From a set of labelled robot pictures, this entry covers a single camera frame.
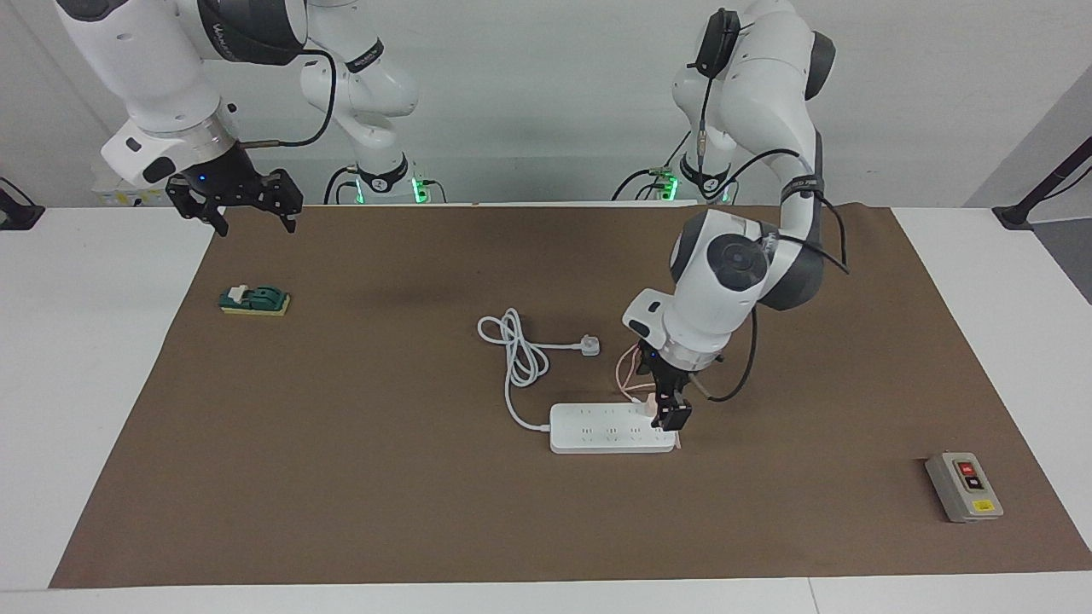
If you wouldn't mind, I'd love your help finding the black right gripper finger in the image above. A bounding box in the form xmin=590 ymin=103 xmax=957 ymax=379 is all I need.
xmin=166 ymin=177 xmax=229 ymax=237
xmin=254 ymin=169 xmax=305 ymax=234

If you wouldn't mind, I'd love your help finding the pink charging cable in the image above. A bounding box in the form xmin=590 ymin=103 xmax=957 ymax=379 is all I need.
xmin=614 ymin=341 xmax=683 ymax=450

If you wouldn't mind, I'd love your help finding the white power strip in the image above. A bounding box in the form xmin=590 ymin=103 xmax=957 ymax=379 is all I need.
xmin=549 ymin=403 xmax=681 ymax=455

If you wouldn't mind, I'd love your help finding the brown table mat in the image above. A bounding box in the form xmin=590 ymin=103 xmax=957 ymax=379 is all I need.
xmin=49 ymin=205 xmax=1092 ymax=589

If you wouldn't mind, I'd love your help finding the black angled stand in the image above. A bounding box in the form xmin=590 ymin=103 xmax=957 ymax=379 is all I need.
xmin=992 ymin=135 xmax=1092 ymax=231

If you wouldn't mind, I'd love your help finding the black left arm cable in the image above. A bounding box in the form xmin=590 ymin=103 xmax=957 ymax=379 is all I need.
xmin=687 ymin=9 xmax=854 ymax=403

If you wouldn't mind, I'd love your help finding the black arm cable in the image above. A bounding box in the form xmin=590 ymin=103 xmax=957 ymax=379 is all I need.
xmin=239 ymin=49 xmax=338 ymax=151
xmin=687 ymin=9 xmax=854 ymax=403

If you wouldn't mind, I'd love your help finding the white wall socket box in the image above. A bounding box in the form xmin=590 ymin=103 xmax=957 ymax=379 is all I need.
xmin=92 ymin=168 xmax=176 ymax=207

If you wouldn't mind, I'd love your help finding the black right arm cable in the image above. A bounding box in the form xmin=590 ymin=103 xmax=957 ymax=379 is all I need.
xmin=239 ymin=49 xmax=338 ymax=151

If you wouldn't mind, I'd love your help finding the green knife switch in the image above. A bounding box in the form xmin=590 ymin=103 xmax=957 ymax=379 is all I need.
xmin=218 ymin=284 xmax=292 ymax=317

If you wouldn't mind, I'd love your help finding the white power strip cord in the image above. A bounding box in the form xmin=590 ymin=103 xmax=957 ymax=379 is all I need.
xmin=478 ymin=309 xmax=590 ymax=432

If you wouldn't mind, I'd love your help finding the black clamp mount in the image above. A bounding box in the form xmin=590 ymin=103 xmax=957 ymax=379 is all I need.
xmin=0 ymin=177 xmax=45 ymax=231

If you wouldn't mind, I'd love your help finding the grey on-off switch box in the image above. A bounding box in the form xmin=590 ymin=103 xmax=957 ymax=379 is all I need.
xmin=926 ymin=451 xmax=1005 ymax=524

